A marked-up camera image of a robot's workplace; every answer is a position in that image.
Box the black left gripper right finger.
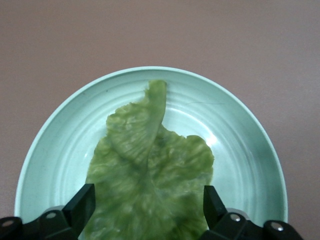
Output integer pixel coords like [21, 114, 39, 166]
[199, 185, 305, 240]

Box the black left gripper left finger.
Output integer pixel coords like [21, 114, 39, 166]
[0, 183, 96, 240]

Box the green lettuce leaf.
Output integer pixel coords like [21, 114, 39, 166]
[82, 79, 216, 240]

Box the pale green round plate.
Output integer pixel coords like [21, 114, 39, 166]
[14, 65, 288, 240]

